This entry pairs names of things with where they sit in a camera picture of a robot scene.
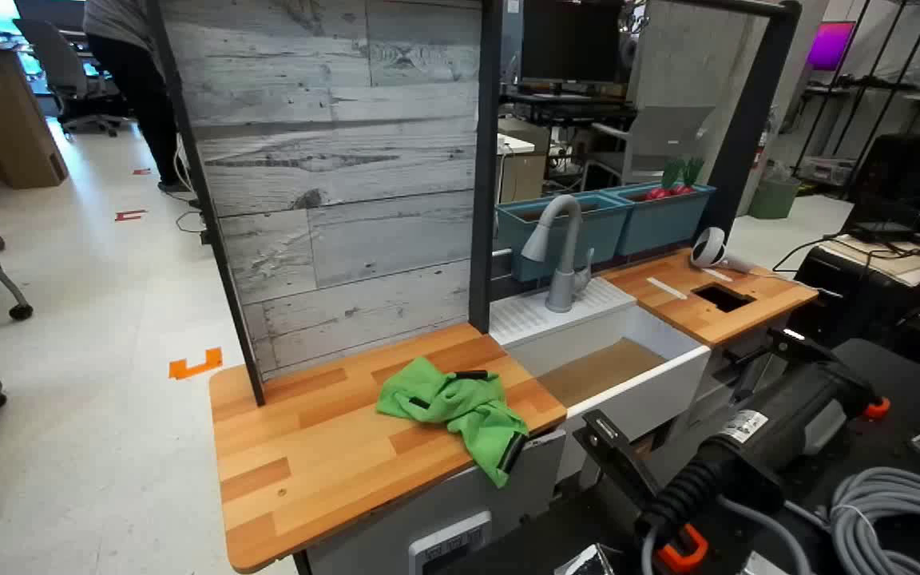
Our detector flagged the green cloth towel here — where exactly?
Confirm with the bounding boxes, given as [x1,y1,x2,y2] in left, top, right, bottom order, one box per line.
[373,354,533,492]

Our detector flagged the grey metal faucet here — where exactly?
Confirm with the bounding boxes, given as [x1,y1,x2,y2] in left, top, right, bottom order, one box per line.
[519,191,598,315]

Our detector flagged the grey wood-look back panel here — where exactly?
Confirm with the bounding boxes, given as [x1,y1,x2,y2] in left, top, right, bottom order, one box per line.
[157,0,487,376]

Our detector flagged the white sink basin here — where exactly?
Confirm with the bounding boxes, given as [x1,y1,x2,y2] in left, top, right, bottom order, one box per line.
[487,278,715,445]

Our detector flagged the white stick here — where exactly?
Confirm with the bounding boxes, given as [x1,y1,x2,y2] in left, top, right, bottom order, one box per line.
[647,276,694,305]

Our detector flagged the red items in bin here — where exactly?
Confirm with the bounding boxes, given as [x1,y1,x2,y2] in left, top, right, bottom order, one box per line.
[637,182,696,206]

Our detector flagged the black computer monitor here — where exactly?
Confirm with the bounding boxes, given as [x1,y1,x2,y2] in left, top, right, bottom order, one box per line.
[519,0,634,91]

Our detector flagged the orange floor tape marker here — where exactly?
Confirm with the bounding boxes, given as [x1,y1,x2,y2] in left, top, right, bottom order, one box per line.
[166,346,227,384]

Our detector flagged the wooden counter with cutout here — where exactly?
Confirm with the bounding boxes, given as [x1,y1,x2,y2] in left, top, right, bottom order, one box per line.
[598,247,821,352]

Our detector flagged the black clamp with orange ends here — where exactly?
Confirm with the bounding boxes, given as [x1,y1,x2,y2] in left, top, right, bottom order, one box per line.
[575,328,895,575]

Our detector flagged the green bucket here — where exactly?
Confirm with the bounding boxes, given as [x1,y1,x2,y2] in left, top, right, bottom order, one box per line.
[745,170,802,224]

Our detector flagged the person in dark trousers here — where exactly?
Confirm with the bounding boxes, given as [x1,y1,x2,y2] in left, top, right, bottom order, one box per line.
[81,0,191,197]

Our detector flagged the purple lit monitor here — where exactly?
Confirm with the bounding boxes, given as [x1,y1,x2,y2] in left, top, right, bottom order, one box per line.
[805,18,861,78]

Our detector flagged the dark office chair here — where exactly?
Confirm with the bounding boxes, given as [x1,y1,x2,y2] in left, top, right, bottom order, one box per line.
[15,13,127,141]

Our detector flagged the metal shelf rack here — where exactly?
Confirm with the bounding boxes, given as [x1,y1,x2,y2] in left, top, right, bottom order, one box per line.
[789,0,920,196]

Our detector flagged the wooden desk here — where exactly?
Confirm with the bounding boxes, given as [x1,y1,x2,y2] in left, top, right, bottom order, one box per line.
[0,39,71,191]

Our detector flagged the black vertical frame post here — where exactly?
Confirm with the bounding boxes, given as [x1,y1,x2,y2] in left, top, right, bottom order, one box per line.
[467,0,509,335]

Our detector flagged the white ring controller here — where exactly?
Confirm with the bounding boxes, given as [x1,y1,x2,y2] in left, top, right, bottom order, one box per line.
[688,224,732,272]

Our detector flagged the black slanted frame post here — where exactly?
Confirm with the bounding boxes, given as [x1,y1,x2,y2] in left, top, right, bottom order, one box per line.
[143,0,269,408]

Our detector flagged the black frame with crossbar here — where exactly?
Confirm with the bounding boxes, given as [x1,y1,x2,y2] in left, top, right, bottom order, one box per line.
[681,0,805,242]

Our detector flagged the grey coiled cable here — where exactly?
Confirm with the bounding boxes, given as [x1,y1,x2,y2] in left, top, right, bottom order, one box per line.
[823,463,920,575]

